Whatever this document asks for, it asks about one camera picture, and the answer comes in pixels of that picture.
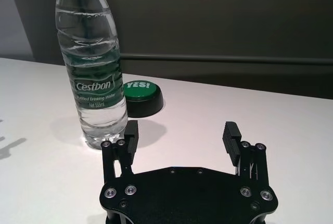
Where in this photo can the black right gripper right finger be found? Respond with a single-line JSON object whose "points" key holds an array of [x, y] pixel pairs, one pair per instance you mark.
{"points": [[230, 143]]}

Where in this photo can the green YES push button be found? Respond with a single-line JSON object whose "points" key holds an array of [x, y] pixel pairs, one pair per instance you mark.
{"points": [[143, 96]]}

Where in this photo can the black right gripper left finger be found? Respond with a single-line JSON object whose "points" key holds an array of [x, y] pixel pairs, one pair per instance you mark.
{"points": [[131, 143]]}

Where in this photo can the clear water bottle green label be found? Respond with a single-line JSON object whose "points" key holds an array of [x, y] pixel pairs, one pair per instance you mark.
{"points": [[91, 86]]}

